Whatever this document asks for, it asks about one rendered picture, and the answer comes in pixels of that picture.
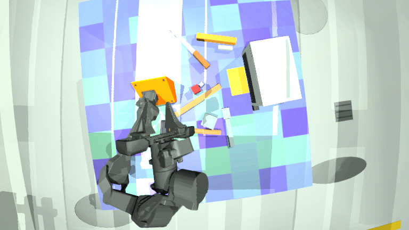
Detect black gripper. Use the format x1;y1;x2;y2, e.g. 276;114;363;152
115;102;195;172

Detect orange bar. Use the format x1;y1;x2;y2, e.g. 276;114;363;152
175;84;222;117

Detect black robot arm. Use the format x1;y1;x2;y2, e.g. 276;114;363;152
98;89;209;228

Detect yellow bar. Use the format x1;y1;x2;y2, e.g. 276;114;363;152
196;33;237;45

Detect brown cylinder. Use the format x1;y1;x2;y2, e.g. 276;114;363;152
170;27;210;69

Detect grey metal cabinet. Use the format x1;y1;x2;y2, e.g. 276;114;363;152
227;36;302;111

